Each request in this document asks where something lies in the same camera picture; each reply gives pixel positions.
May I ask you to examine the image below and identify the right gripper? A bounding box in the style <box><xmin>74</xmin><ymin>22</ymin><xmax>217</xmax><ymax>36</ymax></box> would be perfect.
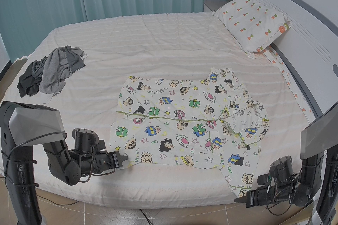
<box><xmin>246</xmin><ymin>187</ymin><xmax>275</xmax><ymax>208</ymax></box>

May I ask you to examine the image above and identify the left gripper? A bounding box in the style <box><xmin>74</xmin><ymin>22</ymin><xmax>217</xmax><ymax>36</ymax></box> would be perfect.
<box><xmin>90</xmin><ymin>151</ymin><xmax>124</xmax><ymax>174</ymax></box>

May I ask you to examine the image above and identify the white printed pyjama top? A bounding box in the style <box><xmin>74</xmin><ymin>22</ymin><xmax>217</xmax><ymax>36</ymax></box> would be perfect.
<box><xmin>109</xmin><ymin>67</ymin><xmax>270</xmax><ymax>198</ymax></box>

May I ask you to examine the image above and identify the pile of clothes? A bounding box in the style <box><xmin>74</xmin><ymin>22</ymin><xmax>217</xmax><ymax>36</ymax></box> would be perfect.
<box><xmin>17</xmin><ymin>45</ymin><xmax>87</xmax><ymax>104</ymax></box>

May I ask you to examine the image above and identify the bed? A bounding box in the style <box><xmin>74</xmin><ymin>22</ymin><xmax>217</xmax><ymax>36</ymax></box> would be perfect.
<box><xmin>0</xmin><ymin>0</ymin><xmax>338</xmax><ymax>210</ymax></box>

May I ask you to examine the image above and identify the white printed pillow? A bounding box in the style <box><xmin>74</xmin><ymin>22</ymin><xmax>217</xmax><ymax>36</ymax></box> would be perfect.
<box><xmin>213</xmin><ymin>0</ymin><xmax>292</xmax><ymax>53</ymax></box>

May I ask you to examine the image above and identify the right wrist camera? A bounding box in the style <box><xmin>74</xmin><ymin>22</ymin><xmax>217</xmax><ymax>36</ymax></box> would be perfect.
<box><xmin>257</xmin><ymin>173</ymin><xmax>270</xmax><ymax>187</ymax></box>

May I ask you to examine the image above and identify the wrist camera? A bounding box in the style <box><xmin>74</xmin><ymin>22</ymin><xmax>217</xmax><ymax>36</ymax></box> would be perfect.
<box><xmin>257</xmin><ymin>173</ymin><xmax>270</xmax><ymax>187</ymax></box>
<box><xmin>95</xmin><ymin>139</ymin><xmax>107</xmax><ymax>153</ymax></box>

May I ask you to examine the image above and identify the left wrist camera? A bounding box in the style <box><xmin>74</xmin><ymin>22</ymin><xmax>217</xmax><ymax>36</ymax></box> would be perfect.
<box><xmin>95</xmin><ymin>139</ymin><xmax>107</xmax><ymax>153</ymax></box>

